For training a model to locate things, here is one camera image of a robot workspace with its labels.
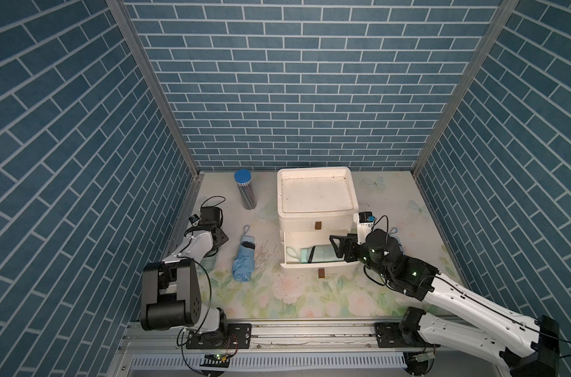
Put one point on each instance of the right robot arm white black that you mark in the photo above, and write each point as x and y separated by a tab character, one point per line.
520	344

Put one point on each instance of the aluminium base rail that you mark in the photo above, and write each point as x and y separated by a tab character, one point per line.
297	345

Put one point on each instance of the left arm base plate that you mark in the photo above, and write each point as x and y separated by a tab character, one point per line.
232	335

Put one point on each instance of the white drawer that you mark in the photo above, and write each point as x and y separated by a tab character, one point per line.
300	240

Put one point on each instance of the pencil tube blue lid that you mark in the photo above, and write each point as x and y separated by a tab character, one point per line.
243	179

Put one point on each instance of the floral table mat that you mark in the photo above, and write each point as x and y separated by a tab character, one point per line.
274	294

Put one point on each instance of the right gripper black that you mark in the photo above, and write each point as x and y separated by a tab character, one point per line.
350	240

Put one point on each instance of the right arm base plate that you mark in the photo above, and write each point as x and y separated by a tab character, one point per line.
393	335

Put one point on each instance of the white plastic drawer cabinet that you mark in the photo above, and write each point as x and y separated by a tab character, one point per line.
313	199

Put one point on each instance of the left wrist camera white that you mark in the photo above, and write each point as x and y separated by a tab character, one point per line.
194	220

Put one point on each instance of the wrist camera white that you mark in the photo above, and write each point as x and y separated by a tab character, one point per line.
364	223
194	220

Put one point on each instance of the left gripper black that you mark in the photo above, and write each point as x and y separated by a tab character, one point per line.
222	236

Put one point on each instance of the blue umbrella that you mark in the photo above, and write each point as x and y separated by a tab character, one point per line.
393	234
244	262

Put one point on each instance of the green umbrella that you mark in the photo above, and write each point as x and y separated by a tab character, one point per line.
209	261
314	254

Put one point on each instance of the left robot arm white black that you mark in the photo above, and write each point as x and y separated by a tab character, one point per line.
171	296

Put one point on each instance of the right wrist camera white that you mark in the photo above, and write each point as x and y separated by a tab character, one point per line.
364	223

